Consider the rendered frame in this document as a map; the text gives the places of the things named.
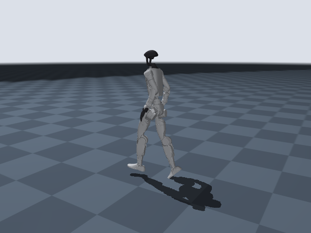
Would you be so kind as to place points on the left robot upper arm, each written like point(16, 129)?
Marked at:
point(149, 76)

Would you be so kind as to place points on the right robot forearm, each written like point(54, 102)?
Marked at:
point(165, 97)

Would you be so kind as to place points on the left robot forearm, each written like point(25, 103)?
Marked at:
point(150, 99)

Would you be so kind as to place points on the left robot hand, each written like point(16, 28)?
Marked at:
point(142, 113)

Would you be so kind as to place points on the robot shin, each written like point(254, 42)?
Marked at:
point(169, 154)
point(141, 148)

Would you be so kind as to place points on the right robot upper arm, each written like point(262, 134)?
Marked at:
point(166, 87)

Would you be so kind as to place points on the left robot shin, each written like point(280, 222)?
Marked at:
point(141, 148)

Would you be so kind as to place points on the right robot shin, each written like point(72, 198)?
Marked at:
point(169, 154)

